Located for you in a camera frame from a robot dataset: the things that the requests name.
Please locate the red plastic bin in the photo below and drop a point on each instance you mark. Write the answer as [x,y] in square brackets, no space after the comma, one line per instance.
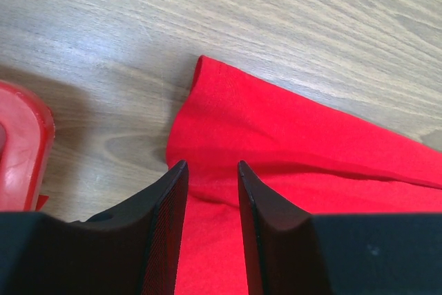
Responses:
[27,135]

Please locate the red t-shirt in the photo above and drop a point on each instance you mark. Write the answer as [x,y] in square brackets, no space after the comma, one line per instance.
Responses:
[321,159]

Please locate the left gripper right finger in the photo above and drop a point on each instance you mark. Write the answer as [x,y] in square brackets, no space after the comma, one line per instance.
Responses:
[288,250]

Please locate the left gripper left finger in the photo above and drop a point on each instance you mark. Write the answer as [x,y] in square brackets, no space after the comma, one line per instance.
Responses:
[130,248]

